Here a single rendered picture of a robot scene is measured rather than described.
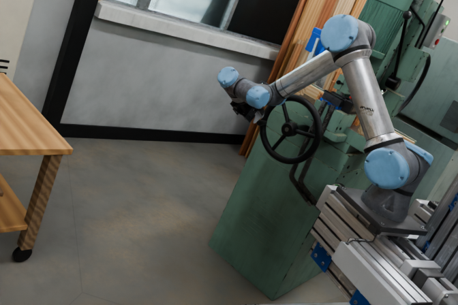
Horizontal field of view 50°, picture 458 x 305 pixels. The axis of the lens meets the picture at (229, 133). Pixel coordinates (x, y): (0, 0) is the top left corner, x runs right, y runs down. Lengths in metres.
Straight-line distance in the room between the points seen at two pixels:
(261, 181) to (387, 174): 1.01
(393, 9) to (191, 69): 1.64
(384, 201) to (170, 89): 2.11
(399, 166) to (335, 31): 0.44
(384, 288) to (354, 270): 0.11
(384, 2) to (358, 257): 1.14
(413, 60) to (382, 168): 1.04
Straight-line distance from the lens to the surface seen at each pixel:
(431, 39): 2.50
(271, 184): 2.32
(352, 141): 2.13
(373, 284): 1.45
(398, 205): 1.61
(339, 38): 1.51
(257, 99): 1.70
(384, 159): 1.44
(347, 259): 1.51
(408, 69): 2.41
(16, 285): 2.03
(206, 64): 3.49
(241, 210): 2.43
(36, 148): 1.78
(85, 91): 3.08
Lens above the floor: 1.33
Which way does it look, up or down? 18 degrees down
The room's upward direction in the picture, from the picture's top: 24 degrees clockwise
